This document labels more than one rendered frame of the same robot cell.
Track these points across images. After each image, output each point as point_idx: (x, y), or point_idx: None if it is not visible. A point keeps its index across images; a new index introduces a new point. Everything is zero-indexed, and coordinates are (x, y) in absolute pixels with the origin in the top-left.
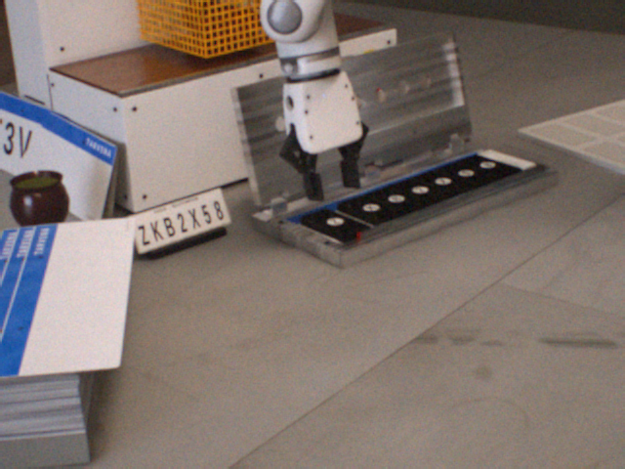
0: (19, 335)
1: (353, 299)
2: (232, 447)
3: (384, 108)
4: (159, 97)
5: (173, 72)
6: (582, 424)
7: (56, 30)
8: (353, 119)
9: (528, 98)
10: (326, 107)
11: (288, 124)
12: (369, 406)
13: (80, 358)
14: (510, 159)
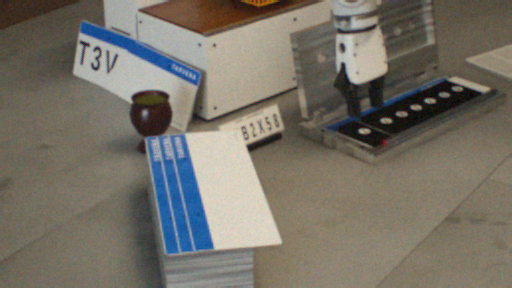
0: (200, 219)
1: (391, 189)
2: None
3: (385, 46)
4: (230, 36)
5: (235, 16)
6: None
7: None
8: (382, 59)
9: (462, 33)
10: (367, 51)
11: (339, 62)
12: (430, 268)
13: (252, 237)
14: (471, 84)
